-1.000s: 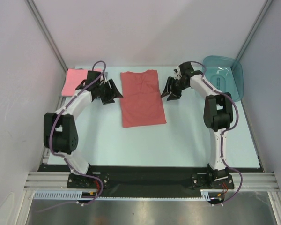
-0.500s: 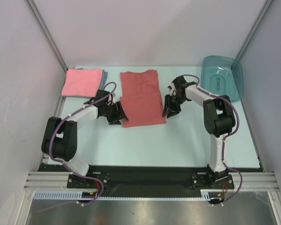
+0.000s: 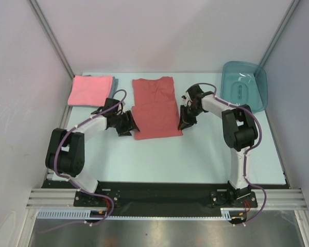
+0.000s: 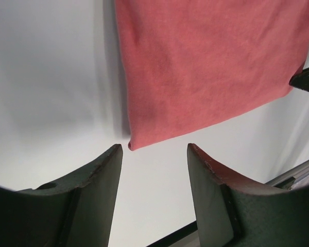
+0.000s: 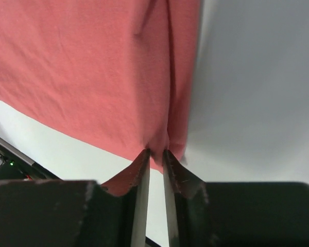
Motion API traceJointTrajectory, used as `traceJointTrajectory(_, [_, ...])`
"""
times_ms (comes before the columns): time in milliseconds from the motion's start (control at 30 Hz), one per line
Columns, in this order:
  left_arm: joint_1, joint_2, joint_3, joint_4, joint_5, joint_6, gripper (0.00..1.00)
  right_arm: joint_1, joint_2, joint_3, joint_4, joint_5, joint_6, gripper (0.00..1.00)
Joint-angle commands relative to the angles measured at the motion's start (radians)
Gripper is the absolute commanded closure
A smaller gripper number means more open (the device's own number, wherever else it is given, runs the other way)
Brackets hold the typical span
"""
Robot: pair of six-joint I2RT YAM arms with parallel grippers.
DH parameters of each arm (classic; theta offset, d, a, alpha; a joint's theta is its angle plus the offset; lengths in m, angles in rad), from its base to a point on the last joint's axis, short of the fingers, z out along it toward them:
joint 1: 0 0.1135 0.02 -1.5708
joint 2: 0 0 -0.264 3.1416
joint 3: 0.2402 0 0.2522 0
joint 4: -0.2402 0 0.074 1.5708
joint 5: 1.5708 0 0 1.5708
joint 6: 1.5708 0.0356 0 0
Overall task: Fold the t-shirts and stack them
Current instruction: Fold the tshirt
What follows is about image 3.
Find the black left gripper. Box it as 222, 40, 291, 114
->
113, 110, 139, 136

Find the red t shirt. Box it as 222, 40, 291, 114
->
132, 77, 183, 140

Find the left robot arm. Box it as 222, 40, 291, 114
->
45, 98, 139, 206

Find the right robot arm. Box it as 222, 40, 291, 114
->
178, 83, 262, 206

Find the folded grey t shirt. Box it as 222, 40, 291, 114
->
81, 75, 118, 107

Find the folded pink t shirt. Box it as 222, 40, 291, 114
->
67, 76, 113, 107

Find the teal plastic basin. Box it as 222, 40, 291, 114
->
220, 61, 268, 113

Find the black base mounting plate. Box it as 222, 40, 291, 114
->
41, 180, 290, 218

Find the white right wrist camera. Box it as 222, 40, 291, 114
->
181, 93, 192, 107

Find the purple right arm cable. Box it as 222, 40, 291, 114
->
195, 82, 268, 227

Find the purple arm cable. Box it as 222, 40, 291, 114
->
38, 89, 127, 234
195, 82, 268, 227

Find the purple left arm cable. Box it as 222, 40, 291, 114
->
38, 89, 127, 234

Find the grey slotted cable duct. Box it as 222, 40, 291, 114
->
37, 208, 246, 221

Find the aluminium front rail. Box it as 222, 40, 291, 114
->
26, 188, 307, 210

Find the left aluminium corner post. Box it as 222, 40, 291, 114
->
27, 0, 75, 79

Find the aluminium corner post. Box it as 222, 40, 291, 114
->
259, 0, 302, 67
27, 0, 75, 79

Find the right aluminium corner post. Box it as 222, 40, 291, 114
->
259, 0, 302, 67

